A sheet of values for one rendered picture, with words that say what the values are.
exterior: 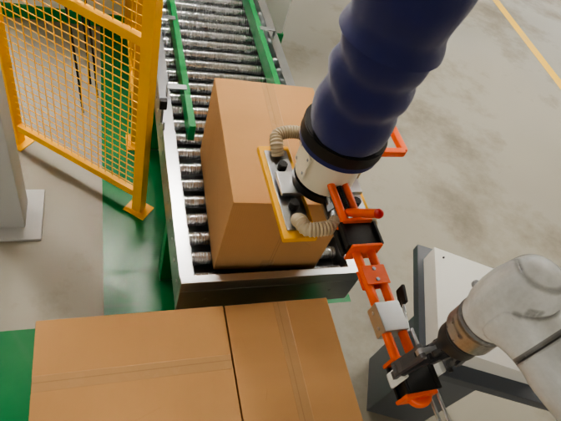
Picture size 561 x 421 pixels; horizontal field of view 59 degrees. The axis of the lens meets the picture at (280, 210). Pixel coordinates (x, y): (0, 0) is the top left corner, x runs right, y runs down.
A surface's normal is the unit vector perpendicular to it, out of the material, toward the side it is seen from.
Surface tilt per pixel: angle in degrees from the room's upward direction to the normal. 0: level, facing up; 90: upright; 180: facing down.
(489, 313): 91
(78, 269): 0
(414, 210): 0
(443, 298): 4
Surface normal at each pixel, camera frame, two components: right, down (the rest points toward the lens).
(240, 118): 0.26, -0.61
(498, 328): -0.80, 0.33
